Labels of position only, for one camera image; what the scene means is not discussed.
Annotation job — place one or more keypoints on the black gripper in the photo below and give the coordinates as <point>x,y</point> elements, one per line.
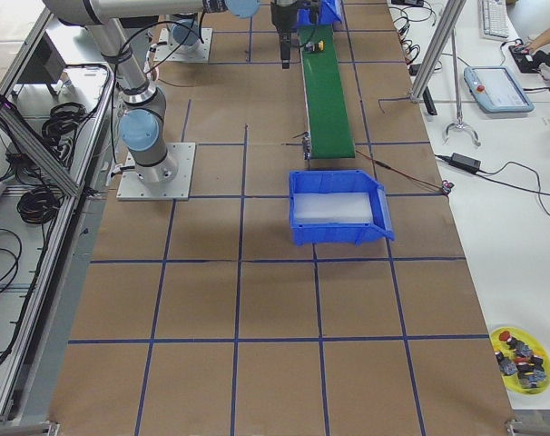
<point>281,17</point>

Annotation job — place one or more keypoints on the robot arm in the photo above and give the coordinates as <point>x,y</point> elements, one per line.
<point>141,126</point>
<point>188,27</point>

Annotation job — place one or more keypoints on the yellow plate of buttons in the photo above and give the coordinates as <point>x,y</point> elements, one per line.
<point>522,361</point>

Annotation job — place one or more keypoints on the person hand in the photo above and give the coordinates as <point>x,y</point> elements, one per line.
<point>534,44</point>

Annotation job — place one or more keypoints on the left blue bin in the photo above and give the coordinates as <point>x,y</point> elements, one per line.
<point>324,12</point>

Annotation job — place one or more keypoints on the blue bin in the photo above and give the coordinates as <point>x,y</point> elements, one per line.
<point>341,181</point>
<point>324,12</point>

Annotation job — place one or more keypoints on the green conveyor belt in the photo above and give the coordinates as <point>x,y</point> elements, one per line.
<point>329,135</point>

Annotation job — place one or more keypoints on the right bin white foam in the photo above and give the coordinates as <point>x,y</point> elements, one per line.
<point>325,208</point>

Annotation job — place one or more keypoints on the right blue bin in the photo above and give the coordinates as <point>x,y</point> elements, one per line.
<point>341,181</point>

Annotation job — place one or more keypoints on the white keyboard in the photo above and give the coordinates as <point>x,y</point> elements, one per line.
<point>493,19</point>

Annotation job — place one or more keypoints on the teach pendant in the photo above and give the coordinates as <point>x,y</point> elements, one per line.
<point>496,90</point>

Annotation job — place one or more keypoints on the black power adapter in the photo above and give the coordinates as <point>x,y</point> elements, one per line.
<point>464,163</point>

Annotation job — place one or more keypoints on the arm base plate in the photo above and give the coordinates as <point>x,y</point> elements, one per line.
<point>169,180</point>
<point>169,49</point>

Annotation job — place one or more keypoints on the aluminium frame post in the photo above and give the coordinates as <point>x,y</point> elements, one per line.
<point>444,30</point>

